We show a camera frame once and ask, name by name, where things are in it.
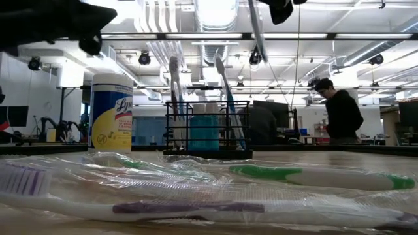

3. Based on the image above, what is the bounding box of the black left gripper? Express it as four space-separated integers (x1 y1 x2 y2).
0 0 118 57

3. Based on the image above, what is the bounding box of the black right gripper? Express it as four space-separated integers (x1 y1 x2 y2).
259 0 308 25

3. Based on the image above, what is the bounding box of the blue toothbrush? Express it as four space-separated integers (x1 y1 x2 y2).
177 81 187 149
214 54 246 151
246 0 270 63

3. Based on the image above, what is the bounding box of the small teal mouthwash bottle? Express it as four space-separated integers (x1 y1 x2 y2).
205 102 221 151
189 103 207 151

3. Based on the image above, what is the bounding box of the black beam with light strips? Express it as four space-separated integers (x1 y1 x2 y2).
99 31 418 41

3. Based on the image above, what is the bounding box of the yellow blue wipes canister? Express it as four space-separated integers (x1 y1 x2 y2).
88 72 134 154

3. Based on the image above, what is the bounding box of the person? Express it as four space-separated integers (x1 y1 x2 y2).
238 106 278 146
313 77 365 145

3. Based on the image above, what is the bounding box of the red shelf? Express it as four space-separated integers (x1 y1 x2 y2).
313 123 330 144

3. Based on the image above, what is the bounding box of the blue partition panel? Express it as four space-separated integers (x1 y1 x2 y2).
132 116 167 146

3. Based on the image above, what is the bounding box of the silver ventilation duct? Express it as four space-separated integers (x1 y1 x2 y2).
194 0 239 66

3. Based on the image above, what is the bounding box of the black metal table frame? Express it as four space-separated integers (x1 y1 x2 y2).
0 142 418 157

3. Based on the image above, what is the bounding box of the black wire caddy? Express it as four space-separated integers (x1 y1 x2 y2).
163 86 254 161

